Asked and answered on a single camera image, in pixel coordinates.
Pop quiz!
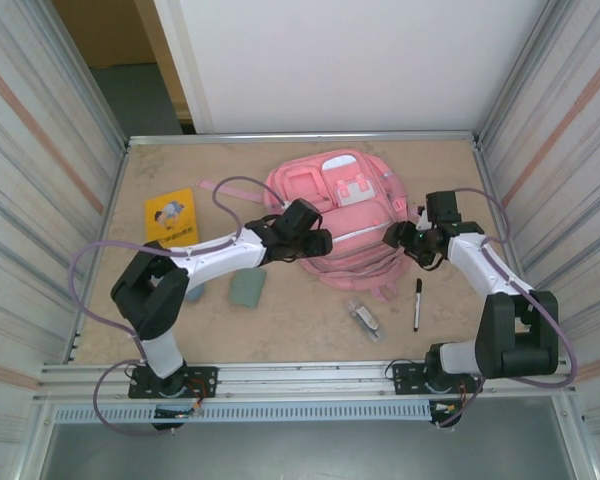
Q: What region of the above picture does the small circuit board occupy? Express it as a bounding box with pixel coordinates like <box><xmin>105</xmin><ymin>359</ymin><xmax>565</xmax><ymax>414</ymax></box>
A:
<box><xmin>429</xmin><ymin>399</ymin><xmax>462</xmax><ymax>417</ymax></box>
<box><xmin>153</xmin><ymin>405</ymin><xmax>204</xmax><ymax>419</ymax></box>

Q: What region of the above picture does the black marker pen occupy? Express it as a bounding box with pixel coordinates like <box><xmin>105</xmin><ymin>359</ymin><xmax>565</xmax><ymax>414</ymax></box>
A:
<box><xmin>412</xmin><ymin>278</ymin><xmax>426</xmax><ymax>333</ymax></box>

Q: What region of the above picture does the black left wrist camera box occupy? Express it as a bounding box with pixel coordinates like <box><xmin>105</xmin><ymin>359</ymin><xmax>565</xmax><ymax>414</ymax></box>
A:
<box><xmin>278</xmin><ymin>198</ymin><xmax>324</xmax><ymax>234</ymax></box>

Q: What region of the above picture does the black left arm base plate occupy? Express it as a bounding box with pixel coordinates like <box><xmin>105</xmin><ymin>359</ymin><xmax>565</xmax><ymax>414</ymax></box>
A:
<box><xmin>128</xmin><ymin>366</ymin><xmax>219</xmax><ymax>400</ymax></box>

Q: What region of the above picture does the pink backpack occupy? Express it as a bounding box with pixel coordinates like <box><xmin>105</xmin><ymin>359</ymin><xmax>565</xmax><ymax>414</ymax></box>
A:
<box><xmin>197</xmin><ymin>149</ymin><xmax>412</xmax><ymax>302</ymax></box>

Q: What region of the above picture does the aluminium mounting rail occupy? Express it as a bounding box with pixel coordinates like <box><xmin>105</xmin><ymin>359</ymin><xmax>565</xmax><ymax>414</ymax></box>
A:
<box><xmin>34</xmin><ymin>362</ymin><xmax>581</xmax><ymax>402</ymax></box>

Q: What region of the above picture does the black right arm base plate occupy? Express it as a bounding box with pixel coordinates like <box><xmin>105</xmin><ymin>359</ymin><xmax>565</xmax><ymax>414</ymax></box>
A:
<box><xmin>392</xmin><ymin>359</ymin><xmax>484</xmax><ymax>396</ymax></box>

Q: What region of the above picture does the grey slotted cable duct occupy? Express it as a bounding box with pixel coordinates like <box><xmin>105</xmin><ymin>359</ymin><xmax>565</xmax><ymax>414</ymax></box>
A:
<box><xmin>52</xmin><ymin>403</ymin><xmax>434</xmax><ymax>424</ymax></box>

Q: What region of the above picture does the white door frame post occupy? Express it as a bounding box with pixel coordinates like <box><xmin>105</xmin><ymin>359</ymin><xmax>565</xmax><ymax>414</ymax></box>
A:
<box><xmin>152</xmin><ymin>0</ymin><xmax>216</xmax><ymax>135</ymax></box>

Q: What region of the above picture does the aluminium table edge rail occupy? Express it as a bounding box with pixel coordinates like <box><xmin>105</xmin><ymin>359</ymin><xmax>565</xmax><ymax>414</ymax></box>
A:
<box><xmin>126</xmin><ymin>130</ymin><xmax>483</xmax><ymax>150</ymax></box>

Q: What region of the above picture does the yellow book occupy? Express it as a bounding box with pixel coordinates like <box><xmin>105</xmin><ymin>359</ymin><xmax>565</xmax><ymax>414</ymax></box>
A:
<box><xmin>144</xmin><ymin>187</ymin><xmax>202</xmax><ymax>247</ymax></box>

